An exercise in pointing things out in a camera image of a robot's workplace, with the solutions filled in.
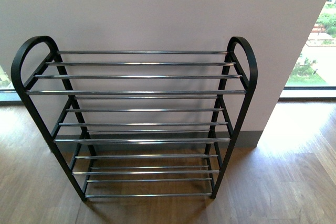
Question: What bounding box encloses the black metal shoe rack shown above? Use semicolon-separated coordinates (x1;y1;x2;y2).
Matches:
11;36;258;200

